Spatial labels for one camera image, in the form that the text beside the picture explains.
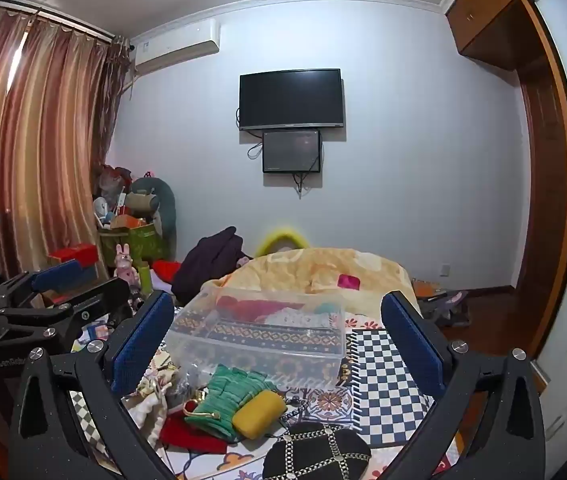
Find red cloth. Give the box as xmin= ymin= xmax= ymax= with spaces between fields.
xmin=159 ymin=416 xmax=226 ymax=456

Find white air conditioner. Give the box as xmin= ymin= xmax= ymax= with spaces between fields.
xmin=133 ymin=18 xmax=221 ymax=77

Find yellow soft pouch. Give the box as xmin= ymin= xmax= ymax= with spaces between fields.
xmin=232 ymin=390 xmax=288 ymax=440

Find wooden door frame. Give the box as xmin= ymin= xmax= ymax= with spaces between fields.
xmin=516 ymin=0 xmax=567 ymax=361

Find purple bag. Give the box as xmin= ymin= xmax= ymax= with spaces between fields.
xmin=413 ymin=280 xmax=469 ymax=321

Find green knitted glove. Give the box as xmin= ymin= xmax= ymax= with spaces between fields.
xmin=183 ymin=364 xmax=276 ymax=443

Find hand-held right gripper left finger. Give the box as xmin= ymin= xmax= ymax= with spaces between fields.
xmin=7 ymin=290 xmax=176 ymax=480

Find striped orange curtain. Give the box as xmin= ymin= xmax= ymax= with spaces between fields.
xmin=0 ymin=0 xmax=131 ymax=281

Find pile of plush toys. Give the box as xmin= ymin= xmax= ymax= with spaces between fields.
xmin=93 ymin=165 xmax=134 ymax=226

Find scattered paper cards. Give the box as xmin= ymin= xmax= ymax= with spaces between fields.
xmin=73 ymin=310 xmax=116 ymax=353

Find beige drawstring pouch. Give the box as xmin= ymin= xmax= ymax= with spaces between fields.
xmin=126 ymin=365 xmax=181 ymax=448

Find clear plastic storage box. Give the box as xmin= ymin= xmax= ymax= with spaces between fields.
xmin=166 ymin=286 xmax=348 ymax=391

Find green storage bag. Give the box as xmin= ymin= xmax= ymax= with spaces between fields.
xmin=98 ymin=222 xmax=169 ymax=266

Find black wall television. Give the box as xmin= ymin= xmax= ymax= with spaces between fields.
xmin=239 ymin=68 xmax=347 ymax=132

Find patterned bed sheet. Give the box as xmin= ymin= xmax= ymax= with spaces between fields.
xmin=70 ymin=300 xmax=464 ymax=480

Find red box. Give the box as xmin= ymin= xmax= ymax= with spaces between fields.
xmin=47 ymin=244 xmax=99 ymax=281

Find black heart-shaped chain bag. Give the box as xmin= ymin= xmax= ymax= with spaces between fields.
xmin=262 ymin=421 xmax=373 ymax=480

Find wooden overhead cabinet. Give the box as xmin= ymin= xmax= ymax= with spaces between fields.
xmin=446 ymin=0 xmax=554 ymax=68

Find yellow patterned quilt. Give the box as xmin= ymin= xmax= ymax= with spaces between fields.
xmin=200 ymin=247 xmax=419 ymax=321

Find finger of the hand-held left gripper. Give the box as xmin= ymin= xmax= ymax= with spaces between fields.
xmin=0 ymin=258 xmax=85 ymax=311
xmin=0 ymin=277 xmax=132 ymax=348

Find yellow fuzzy hoop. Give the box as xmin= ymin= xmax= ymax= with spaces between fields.
xmin=254 ymin=227 xmax=309 ymax=256

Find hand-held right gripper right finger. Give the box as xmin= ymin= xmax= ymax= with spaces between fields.
xmin=380 ymin=290 xmax=547 ymax=480

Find small wall monitor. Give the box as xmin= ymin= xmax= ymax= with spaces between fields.
xmin=262 ymin=130 xmax=322 ymax=174

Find dark purple garment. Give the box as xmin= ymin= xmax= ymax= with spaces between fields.
xmin=170 ymin=226 xmax=244 ymax=306

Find pink bunny figure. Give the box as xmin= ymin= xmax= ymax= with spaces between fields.
xmin=114 ymin=243 xmax=140 ymax=283

